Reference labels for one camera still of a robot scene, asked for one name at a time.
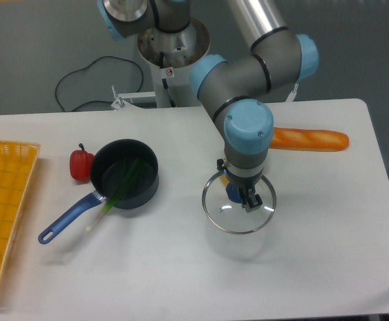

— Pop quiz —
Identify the green onion stalk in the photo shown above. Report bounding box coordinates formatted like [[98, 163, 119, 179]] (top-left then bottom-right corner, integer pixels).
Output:
[[85, 158, 145, 233]]

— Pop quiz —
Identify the glass pot lid blue knob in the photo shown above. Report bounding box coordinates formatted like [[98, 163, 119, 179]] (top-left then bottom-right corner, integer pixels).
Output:
[[202, 172, 277, 235]]

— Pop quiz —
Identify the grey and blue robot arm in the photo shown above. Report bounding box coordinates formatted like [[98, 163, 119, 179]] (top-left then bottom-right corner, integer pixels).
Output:
[[98, 1, 319, 211]]

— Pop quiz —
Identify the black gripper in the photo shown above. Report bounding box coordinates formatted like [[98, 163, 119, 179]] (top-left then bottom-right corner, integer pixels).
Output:
[[217, 158, 262, 213]]

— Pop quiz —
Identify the black cable on floor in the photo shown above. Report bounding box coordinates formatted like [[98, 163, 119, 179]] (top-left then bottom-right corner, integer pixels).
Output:
[[54, 55, 144, 112]]

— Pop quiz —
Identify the orange baguette bread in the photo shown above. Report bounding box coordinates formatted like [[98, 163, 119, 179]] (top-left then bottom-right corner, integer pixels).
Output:
[[270, 127, 350, 152]]

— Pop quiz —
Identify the yellow bell pepper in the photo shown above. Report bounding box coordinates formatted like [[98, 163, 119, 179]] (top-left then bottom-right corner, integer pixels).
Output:
[[219, 173, 229, 187]]

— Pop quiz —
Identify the dark pot with blue handle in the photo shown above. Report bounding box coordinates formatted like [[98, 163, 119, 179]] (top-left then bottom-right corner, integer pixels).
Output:
[[38, 138, 159, 245]]

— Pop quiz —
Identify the red bell pepper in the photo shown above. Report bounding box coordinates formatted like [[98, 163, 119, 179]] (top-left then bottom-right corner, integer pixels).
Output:
[[69, 143, 94, 183]]

